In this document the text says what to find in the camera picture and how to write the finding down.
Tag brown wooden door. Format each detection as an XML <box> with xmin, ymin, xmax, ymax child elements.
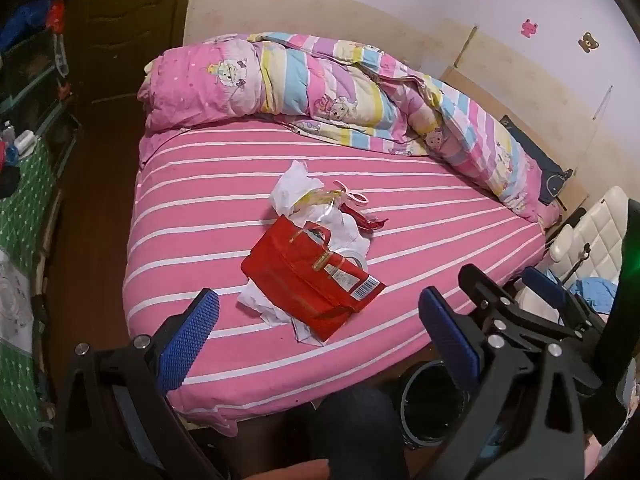
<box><xmin>82</xmin><ymin>0</ymin><xmax>196</xmax><ymax>106</ymax></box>

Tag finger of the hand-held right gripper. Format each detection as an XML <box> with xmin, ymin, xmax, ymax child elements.
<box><xmin>458</xmin><ymin>262</ymin><xmax>604</xmax><ymax>387</ymax></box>
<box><xmin>521</xmin><ymin>265</ymin><xmax>607</xmax><ymax>342</ymax></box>

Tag blue clothes pile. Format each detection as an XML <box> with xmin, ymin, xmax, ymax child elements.
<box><xmin>0</xmin><ymin>0</ymin><xmax>76</xmax><ymax>51</ymax></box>

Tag beige wooden headboard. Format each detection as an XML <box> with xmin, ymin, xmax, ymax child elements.
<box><xmin>440</xmin><ymin>65</ymin><xmax>591</xmax><ymax>211</ymax></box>

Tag dark blue pillow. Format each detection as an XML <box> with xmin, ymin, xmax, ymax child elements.
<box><xmin>500</xmin><ymin>115</ymin><xmax>576</xmax><ymax>206</ymax></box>

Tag pink scissors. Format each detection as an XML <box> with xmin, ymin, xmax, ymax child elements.
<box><xmin>334</xmin><ymin>180</ymin><xmax>370</xmax><ymax>208</ymax></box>

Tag clear yellow plastic wrapper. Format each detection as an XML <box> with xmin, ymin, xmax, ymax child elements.
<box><xmin>297</xmin><ymin>190</ymin><xmax>346</xmax><ymax>226</ymax></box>

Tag green dotted cloth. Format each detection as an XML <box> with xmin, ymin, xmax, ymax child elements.
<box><xmin>0</xmin><ymin>135</ymin><xmax>58</xmax><ymax>441</ymax></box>

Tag dark storage shelf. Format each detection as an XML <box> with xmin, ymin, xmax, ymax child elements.
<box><xmin>0</xmin><ymin>25</ymin><xmax>83</xmax><ymax>171</ymax></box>

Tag black stick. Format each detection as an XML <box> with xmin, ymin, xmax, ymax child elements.
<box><xmin>565</xmin><ymin>242</ymin><xmax>594</xmax><ymax>281</ymax></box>

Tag person's leg in dark trousers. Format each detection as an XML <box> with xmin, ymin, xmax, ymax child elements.
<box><xmin>305</xmin><ymin>385</ymin><xmax>412</xmax><ymax>480</ymax></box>

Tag white paper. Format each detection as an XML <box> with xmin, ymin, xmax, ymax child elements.
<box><xmin>236</xmin><ymin>280</ymin><xmax>326</xmax><ymax>347</ymax></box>

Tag pink striped bed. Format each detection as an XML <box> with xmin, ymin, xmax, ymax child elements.
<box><xmin>122</xmin><ymin>125</ymin><xmax>563</xmax><ymax>436</ymax></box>

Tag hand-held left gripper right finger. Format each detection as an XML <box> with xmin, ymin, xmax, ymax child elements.
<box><xmin>418</xmin><ymin>286</ymin><xmax>587</xmax><ymax>480</ymax></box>

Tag round dark trash bin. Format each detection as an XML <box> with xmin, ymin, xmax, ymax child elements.
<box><xmin>400</xmin><ymin>359</ymin><xmax>473</xmax><ymax>448</ymax></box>

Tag clear tape roll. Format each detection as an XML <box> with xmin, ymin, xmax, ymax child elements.
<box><xmin>327</xmin><ymin>246</ymin><xmax>369</xmax><ymax>275</ymax></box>

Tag pink striped cartoon quilt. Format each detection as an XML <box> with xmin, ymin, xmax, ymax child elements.
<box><xmin>137</xmin><ymin>31</ymin><xmax>546</xmax><ymax>223</ymax></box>

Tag light blue cloth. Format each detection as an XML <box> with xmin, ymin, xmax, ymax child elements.
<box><xmin>570</xmin><ymin>277</ymin><xmax>621</xmax><ymax>317</ymax></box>

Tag red plastic packet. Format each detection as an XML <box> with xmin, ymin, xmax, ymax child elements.
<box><xmin>241</xmin><ymin>214</ymin><xmax>387</xmax><ymax>342</ymax></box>

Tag cream leather office chair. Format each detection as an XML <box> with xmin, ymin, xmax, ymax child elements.
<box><xmin>515</xmin><ymin>185</ymin><xmax>631</xmax><ymax>311</ymax></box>

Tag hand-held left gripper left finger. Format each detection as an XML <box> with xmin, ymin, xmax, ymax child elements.
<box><xmin>50</xmin><ymin>287</ymin><xmax>223</xmax><ymax>480</ymax></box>

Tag red crumpled wrapper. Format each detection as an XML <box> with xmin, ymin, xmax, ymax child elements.
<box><xmin>345</xmin><ymin>205</ymin><xmax>390</xmax><ymax>231</ymax></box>

